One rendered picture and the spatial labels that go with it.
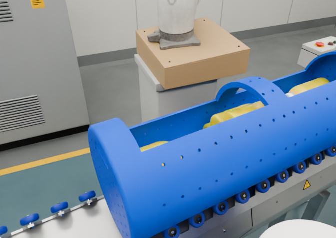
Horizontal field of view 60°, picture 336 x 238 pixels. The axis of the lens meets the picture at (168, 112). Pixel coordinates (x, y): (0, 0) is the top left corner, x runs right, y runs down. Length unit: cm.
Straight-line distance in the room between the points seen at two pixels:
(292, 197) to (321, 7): 438
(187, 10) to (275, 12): 344
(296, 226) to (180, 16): 86
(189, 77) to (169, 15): 26
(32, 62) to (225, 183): 179
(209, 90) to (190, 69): 23
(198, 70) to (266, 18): 340
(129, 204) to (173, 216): 11
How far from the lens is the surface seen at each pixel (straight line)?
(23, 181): 237
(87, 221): 86
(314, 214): 150
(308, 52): 147
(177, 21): 124
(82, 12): 346
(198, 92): 136
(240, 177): 70
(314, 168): 106
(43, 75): 228
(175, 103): 133
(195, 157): 61
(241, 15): 427
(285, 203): 102
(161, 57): 121
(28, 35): 216
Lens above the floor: 162
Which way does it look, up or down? 36 degrees down
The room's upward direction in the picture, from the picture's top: straight up
